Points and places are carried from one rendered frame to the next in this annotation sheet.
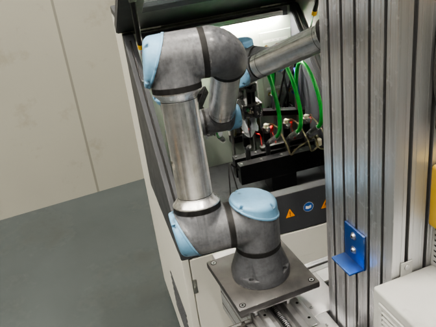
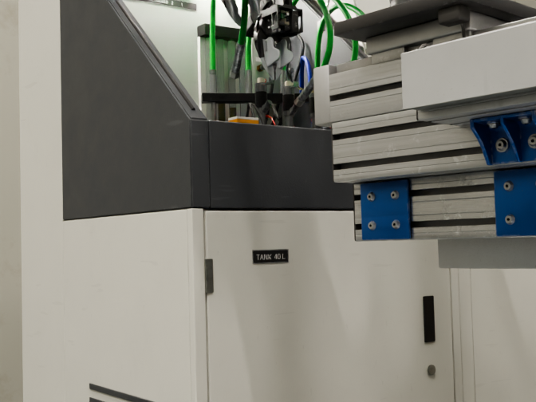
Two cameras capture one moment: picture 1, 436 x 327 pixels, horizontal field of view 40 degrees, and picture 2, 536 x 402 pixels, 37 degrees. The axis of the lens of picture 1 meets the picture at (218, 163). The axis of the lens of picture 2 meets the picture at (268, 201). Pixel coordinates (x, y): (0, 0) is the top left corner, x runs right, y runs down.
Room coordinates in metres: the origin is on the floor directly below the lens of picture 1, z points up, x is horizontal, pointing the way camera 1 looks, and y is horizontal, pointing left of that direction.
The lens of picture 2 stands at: (0.30, 0.62, 0.73)
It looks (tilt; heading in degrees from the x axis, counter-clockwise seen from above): 3 degrees up; 336
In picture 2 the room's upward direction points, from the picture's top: 2 degrees counter-clockwise
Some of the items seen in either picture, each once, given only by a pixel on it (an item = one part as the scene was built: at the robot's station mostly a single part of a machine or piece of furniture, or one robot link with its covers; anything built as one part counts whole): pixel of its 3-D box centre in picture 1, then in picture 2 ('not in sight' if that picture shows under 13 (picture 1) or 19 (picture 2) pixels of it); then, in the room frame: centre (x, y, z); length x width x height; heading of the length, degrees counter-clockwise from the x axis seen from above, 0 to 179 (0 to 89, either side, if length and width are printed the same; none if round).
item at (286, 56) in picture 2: (254, 126); (283, 58); (1.92, -0.15, 1.14); 0.06 x 0.03 x 0.09; 13
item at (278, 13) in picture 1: (215, 24); not in sight; (2.24, -0.06, 1.43); 0.54 x 0.03 x 0.02; 103
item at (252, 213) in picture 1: (252, 218); not in sight; (1.24, -0.07, 1.20); 0.13 x 0.12 x 0.14; 97
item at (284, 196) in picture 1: (272, 213); (332, 170); (1.75, -0.17, 0.87); 0.62 x 0.04 x 0.16; 103
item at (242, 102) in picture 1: (248, 100); (277, 10); (1.92, -0.13, 1.24); 0.09 x 0.08 x 0.12; 13
